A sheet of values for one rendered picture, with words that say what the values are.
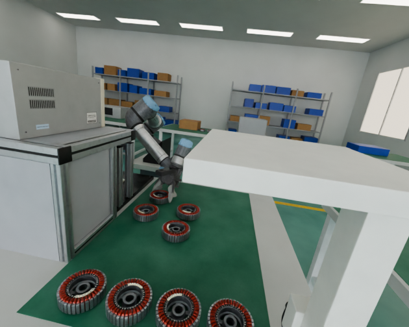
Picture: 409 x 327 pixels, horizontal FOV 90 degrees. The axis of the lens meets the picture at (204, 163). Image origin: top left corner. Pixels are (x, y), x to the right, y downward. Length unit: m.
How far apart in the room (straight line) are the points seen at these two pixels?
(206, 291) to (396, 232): 0.50
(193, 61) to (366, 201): 7.70
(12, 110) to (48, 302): 0.51
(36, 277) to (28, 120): 0.45
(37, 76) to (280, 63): 7.42
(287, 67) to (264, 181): 7.64
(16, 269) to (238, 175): 0.74
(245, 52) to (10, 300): 7.63
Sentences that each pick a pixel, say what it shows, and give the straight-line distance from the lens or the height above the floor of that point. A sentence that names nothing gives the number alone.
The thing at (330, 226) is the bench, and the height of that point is 0.61.
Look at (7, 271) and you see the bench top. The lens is 0.87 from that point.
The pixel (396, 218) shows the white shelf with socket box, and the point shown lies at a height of 1.16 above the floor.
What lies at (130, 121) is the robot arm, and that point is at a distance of 1.34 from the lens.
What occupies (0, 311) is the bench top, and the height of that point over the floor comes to 0.75.
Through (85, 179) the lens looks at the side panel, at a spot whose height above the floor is 0.99.
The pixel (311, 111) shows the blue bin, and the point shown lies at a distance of 7.45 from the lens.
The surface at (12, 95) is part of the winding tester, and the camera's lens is 0.76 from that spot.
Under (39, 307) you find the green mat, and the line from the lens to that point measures 0.73.
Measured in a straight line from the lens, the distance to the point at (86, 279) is 0.73.
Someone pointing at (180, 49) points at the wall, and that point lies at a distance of 8.06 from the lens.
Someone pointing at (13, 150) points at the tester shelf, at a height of 1.09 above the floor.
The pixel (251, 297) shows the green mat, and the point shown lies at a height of 0.75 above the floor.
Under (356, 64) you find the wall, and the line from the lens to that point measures 8.55.
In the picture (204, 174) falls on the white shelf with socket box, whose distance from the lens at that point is 0.27.
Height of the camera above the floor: 1.28
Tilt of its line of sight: 17 degrees down
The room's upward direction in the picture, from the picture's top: 7 degrees clockwise
